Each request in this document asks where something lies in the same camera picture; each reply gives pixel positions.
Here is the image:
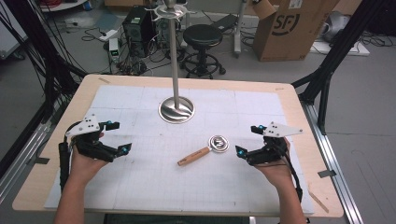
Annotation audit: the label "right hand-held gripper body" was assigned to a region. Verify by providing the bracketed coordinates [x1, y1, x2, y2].
[247, 120, 304, 166]

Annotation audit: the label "black metal frame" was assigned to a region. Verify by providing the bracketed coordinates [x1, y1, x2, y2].
[291, 0, 391, 135]
[0, 0, 89, 180]

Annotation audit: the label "person's left hand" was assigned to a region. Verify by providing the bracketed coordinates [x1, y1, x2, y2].
[68, 132, 108, 189]

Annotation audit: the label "grey tape piece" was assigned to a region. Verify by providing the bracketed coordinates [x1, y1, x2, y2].
[317, 169, 338, 179]

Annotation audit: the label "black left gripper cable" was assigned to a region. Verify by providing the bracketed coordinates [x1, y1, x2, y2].
[58, 121, 82, 193]

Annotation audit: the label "small white device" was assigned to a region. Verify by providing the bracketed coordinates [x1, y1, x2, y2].
[107, 37, 121, 63]

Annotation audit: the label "white grid mat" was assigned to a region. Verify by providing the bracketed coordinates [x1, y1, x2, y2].
[44, 84, 316, 216]

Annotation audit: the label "black round stool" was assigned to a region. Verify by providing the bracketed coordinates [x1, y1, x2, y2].
[180, 23, 227, 80]

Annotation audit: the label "white stand post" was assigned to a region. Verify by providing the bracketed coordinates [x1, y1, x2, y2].
[233, 0, 250, 59]

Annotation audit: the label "person's dark pants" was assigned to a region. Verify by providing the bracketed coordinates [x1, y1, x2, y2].
[103, 213, 250, 224]

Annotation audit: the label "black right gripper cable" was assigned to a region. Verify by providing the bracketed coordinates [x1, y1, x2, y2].
[273, 143, 304, 203]

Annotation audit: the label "black computer tower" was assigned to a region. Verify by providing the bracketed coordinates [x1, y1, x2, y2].
[121, 6, 157, 59]

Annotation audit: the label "brown cardboard box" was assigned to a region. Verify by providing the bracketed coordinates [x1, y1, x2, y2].
[251, 0, 341, 63]

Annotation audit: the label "wooden-handled metal strainer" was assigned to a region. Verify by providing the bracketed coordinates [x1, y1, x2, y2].
[177, 133, 231, 167]

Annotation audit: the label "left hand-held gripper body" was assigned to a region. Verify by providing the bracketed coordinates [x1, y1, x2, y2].
[65, 114, 117, 163]

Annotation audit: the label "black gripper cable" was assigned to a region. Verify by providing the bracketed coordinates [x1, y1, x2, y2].
[273, 143, 304, 203]
[58, 121, 82, 193]

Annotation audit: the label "white power strip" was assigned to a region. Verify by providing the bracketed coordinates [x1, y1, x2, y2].
[98, 28, 120, 43]

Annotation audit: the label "metal hook stand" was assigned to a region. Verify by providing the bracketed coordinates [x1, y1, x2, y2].
[145, 0, 198, 125]

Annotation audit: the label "person's right hand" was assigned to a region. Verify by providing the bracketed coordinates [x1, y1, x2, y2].
[252, 137, 294, 191]

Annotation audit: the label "white flat board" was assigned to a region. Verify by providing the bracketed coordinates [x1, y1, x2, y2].
[310, 39, 372, 58]

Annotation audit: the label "thin wooden stick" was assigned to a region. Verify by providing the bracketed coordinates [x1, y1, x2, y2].
[307, 186, 331, 215]

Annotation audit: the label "black flat laptop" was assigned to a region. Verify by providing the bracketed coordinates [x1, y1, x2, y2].
[210, 13, 240, 33]

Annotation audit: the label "aluminium rail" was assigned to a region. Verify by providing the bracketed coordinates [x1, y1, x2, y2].
[0, 120, 54, 204]
[299, 101, 364, 224]

